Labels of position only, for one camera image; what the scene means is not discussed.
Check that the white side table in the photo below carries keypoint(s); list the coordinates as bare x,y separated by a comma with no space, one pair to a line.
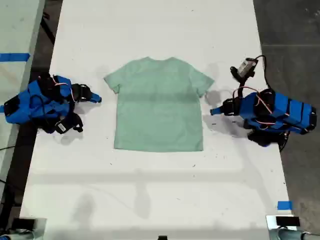
15,30

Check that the black camera box white label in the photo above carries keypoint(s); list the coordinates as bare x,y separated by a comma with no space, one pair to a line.
62,127

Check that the silver metal bracket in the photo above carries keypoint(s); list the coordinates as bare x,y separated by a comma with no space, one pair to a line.
270,222
41,226

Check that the black stand leg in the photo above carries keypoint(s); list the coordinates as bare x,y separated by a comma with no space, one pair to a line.
48,30

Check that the pale green T-shirt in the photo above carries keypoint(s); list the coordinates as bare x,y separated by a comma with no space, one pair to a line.
160,107

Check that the grey blue tube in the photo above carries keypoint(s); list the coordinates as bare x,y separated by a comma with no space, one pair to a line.
17,235
290,234

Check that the long blue tape strip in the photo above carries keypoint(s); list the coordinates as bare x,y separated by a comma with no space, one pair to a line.
13,57

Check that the black camera stalk round mount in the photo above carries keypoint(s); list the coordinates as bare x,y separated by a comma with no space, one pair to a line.
78,123

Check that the square blue tape piece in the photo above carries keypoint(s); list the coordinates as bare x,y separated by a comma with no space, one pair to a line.
285,205

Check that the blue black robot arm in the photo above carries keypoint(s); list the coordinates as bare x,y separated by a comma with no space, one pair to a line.
287,110
37,100

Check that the tiny black object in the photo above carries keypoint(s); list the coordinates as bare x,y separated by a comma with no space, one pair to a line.
162,237

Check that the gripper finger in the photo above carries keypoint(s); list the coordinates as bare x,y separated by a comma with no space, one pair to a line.
229,103
93,99
218,111
91,93

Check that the short blue tape strip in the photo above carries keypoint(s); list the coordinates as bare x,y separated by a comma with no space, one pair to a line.
1,109

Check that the small black box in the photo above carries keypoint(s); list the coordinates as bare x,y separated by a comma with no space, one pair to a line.
23,223
287,221

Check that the grey black camera box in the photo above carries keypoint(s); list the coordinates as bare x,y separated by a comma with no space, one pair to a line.
246,65

